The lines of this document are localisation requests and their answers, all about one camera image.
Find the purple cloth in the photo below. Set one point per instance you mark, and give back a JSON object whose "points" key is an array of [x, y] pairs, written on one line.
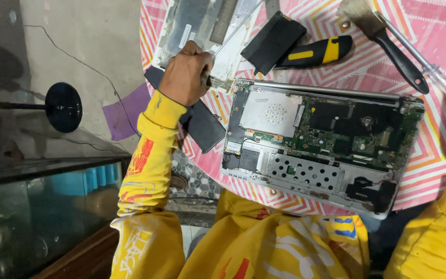
{"points": [[124, 114]]}

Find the black rectangular pad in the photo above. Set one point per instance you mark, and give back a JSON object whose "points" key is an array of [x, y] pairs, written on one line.
{"points": [[273, 40]]}

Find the black round stand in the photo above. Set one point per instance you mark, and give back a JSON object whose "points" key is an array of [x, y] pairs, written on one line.
{"points": [[63, 107]]}

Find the pink patterned tablecloth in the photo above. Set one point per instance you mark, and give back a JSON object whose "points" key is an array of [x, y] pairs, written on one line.
{"points": [[420, 31]]}

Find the person's left fingers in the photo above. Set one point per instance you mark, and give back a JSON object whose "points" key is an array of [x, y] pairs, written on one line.
{"points": [[207, 68]]}

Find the grey metal strip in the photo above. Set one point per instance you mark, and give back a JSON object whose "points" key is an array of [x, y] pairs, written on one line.
{"points": [[272, 7]]}

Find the long black laptop battery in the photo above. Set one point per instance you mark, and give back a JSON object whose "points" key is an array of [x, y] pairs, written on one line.
{"points": [[203, 124]]}

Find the thin metal screwdriver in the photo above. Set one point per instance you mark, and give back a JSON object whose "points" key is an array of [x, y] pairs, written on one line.
{"points": [[238, 29]]}

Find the silver laptop bottom cover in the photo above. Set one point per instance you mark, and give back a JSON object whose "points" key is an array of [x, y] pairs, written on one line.
{"points": [[192, 23]]}

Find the glass display cabinet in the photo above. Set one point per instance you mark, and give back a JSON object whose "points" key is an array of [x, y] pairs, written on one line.
{"points": [[33, 217]]}

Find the open laptop base with motherboard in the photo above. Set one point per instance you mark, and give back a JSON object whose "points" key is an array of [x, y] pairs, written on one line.
{"points": [[323, 128]]}

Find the person's yellow hoodie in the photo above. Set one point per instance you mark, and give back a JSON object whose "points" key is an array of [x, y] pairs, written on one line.
{"points": [[269, 248]]}

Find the pebble pattern mat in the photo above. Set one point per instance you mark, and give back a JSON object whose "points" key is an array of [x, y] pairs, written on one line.
{"points": [[199, 182]]}

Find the person's left hand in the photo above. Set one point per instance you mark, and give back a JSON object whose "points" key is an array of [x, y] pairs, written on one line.
{"points": [[182, 75]]}

